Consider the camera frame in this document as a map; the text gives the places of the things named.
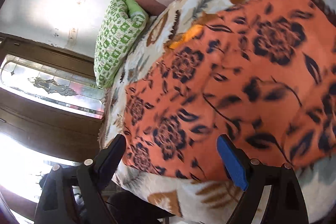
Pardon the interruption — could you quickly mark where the orange floral shirt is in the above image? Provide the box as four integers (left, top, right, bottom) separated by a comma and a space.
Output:
123, 0, 336, 180

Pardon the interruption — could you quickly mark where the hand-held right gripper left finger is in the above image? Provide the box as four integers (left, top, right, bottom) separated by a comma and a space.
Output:
34, 134, 127, 224

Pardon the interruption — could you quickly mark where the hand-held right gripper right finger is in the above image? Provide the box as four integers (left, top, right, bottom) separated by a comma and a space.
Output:
217, 134, 310, 224

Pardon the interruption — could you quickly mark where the dark cloth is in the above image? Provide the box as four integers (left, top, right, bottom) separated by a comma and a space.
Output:
105, 191, 175, 224

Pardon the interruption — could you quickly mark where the green patterned pillow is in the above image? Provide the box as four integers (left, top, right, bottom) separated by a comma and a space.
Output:
94, 0, 150, 88

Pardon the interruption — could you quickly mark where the wooden door with stained glass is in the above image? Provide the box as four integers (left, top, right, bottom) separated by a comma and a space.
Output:
0, 32, 106, 162

